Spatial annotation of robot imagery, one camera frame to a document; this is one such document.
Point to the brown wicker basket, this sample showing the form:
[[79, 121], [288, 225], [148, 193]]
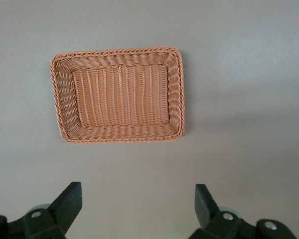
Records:
[[119, 99]]

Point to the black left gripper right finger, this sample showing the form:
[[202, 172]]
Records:
[[206, 209]]

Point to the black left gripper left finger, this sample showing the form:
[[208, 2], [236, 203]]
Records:
[[64, 206]]

